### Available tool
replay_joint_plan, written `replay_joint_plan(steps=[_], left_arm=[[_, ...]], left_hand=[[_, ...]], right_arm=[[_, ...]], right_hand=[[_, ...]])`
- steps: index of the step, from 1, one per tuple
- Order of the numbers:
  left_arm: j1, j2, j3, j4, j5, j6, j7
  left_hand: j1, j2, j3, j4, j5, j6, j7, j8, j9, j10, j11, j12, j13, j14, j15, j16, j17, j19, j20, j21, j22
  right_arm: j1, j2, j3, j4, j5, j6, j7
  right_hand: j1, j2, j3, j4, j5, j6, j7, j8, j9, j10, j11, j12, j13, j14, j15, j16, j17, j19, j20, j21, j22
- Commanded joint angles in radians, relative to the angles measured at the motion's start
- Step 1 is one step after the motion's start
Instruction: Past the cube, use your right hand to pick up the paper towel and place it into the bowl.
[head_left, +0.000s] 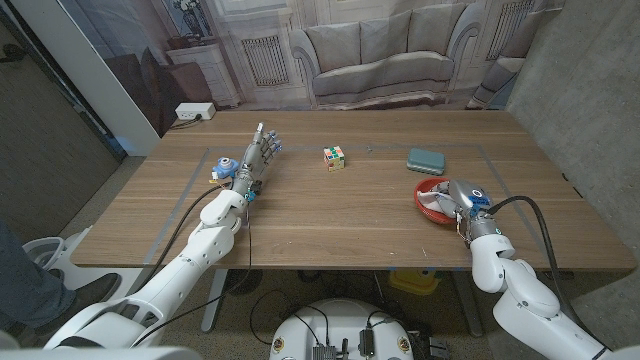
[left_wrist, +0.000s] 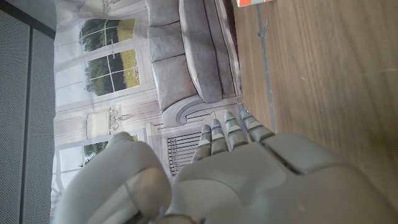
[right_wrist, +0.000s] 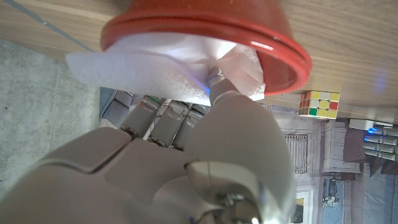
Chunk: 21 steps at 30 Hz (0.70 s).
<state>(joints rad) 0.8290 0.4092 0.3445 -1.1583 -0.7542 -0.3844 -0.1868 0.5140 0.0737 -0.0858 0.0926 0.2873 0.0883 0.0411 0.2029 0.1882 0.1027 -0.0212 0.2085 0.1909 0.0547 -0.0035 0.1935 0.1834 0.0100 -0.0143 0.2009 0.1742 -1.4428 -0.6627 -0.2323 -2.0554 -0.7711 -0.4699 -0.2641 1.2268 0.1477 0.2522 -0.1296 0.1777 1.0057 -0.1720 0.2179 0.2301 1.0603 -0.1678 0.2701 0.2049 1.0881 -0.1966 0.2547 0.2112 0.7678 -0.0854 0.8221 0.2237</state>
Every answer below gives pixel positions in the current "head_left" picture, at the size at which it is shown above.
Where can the white power strip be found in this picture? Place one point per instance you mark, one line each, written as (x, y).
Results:
(195, 111)

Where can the white plastic stand base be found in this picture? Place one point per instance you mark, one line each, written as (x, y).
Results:
(75, 260)

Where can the white paper towel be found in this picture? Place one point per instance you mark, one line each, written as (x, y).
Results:
(431, 197)

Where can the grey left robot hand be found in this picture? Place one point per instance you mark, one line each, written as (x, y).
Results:
(249, 170)

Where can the white table leg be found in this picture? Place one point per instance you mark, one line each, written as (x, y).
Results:
(214, 300)

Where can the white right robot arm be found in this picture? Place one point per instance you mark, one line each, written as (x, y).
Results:
(525, 295)

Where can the teal rounded sponge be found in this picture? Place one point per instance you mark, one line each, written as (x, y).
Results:
(425, 161)

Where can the dark leather shoe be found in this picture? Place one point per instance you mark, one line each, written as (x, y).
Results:
(95, 292)

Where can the yellow object under table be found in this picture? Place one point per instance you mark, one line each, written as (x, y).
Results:
(407, 282)

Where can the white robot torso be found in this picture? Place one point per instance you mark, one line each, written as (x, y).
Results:
(340, 320)

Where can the black round floor grille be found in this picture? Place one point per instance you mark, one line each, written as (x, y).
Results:
(242, 282)

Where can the grey table leg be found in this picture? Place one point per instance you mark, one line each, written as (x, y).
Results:
(465, 310)

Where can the printed living room backdrop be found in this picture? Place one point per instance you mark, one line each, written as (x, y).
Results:
(380, 55)

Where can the person's leg in jeans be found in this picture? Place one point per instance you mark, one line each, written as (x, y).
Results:
(25, 290)

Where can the colourful puzzle cube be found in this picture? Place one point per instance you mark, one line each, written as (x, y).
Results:
(334, 159)

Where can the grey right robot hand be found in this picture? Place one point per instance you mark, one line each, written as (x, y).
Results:
(470, 205)

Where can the red bowl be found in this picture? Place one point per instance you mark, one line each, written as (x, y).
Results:
(435, 218)

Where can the blue toy camera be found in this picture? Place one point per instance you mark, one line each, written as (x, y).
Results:
(226, 167)

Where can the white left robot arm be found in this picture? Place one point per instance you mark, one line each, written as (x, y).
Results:
(200, 252)

